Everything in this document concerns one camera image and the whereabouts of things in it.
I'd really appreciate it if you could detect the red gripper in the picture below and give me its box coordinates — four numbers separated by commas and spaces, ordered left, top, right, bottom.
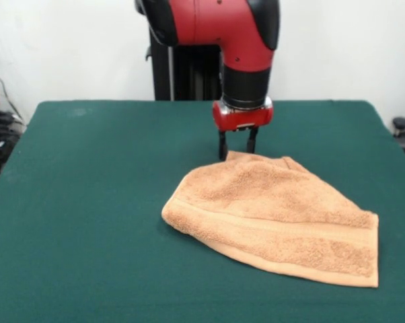
211, 96, 275, 160

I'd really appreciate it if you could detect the orange terry towel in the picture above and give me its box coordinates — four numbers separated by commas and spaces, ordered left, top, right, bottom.
161, 150, 380, 289

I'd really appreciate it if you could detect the dark green table cloth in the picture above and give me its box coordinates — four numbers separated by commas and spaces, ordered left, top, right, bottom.
0, 99, 405, 323

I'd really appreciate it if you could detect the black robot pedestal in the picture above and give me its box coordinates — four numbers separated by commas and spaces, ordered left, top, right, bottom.
145, 30, 225, 102

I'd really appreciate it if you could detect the black cable bundle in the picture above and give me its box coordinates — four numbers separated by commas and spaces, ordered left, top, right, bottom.
0, 110, 26, 178

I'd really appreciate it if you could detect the grey wall cable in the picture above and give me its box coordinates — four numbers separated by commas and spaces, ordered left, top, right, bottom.
0, 62, 24, 122

